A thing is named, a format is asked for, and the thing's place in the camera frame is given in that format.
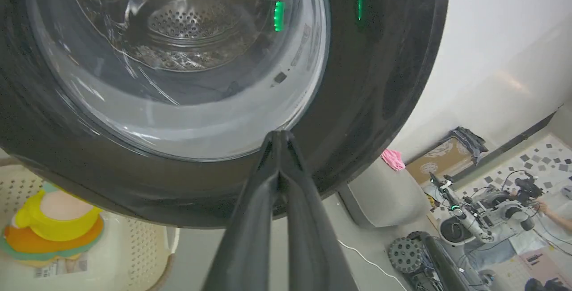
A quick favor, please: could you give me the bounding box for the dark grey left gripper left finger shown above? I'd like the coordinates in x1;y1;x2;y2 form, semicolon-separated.
201;131;289;291

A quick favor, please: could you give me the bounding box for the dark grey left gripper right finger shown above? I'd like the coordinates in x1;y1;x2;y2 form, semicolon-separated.
281;131;359;291

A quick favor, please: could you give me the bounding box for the black round washing machine door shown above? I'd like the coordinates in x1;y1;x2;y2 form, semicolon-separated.
0;0;451;229

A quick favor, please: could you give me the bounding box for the grey round bin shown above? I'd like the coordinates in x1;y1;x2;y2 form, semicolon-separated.
338;157;432;229

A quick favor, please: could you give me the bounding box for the cream perforated laundry basket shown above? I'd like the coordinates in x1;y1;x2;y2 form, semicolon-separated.
0;157;181;291

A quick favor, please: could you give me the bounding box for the pink cloth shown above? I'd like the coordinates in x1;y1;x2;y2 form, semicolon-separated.
380;148;406;172

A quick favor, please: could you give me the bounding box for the brown cardboard box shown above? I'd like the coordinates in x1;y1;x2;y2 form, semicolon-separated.
405;136;477;188

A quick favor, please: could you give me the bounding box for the white and grey background robot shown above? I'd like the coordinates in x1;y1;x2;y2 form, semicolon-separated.
428;172;537;246

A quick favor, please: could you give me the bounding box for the dark grey cloth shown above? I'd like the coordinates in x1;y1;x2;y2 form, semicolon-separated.
442;126;489;164

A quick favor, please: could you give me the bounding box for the yellow and orange doll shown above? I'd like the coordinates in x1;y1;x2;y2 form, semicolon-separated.
0;182;106;268

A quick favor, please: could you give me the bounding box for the thin white floor cable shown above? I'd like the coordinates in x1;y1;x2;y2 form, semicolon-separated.
337;239;410;291

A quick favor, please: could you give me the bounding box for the black device with cables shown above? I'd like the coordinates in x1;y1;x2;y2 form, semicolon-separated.
512;172;545;203

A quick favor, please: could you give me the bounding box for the black wall baseboard strip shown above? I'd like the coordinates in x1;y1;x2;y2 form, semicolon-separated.
450;110;560;181

